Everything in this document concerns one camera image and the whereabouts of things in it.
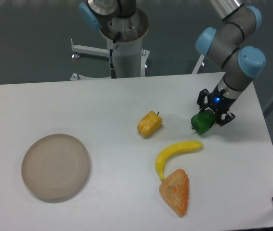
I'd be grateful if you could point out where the green toy pepper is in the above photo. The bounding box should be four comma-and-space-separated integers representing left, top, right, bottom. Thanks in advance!
191, 110, 215, 135

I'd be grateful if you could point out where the orange toy pumpkin slice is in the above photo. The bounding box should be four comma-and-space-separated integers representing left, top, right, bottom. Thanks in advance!
159, 168, 190, 217

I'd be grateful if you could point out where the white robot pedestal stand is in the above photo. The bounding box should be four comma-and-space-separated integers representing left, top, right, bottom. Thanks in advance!
78, 0, 202, 78

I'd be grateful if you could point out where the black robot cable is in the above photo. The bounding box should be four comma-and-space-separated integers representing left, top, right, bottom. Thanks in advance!
108, 31, 121, 79

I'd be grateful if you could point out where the yellow toy banana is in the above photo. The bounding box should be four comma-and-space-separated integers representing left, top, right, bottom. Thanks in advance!
155, 141, 203, 181

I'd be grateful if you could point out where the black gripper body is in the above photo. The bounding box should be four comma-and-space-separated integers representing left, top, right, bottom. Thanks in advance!
208, 90, 235, 114

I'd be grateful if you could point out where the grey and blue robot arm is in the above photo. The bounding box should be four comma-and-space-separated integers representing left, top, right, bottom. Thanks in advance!
78, 0, 266, 126

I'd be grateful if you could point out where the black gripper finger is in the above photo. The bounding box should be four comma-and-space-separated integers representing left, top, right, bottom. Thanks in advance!
214, 109, 235, 127
196, 89, 215, 112

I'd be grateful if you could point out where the beige round plate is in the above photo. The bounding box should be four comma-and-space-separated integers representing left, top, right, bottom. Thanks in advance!
21, 134, 90, 203

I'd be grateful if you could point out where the yellow toy pepper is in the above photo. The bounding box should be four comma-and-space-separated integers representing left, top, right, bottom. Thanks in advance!
137, 111, 163, 138

